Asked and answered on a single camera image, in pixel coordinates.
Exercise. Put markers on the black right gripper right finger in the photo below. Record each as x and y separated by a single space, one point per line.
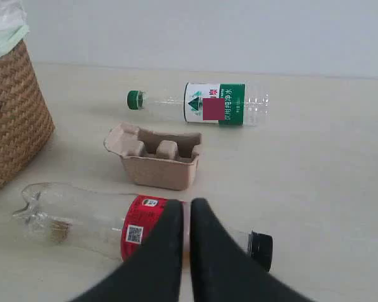
222 270

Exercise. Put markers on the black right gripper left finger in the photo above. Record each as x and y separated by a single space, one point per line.
153 272

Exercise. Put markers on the red label clear plastic bottle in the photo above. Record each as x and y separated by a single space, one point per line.
112 224

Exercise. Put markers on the brown paper pulp tray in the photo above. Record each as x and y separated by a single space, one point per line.
157 159

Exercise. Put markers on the green label clear water bottle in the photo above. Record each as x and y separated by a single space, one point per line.
231 104

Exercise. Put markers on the woven wicker trash basket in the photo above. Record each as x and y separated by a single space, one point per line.
25 121

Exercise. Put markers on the white green plastic bin liner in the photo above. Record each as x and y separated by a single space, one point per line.
13 26

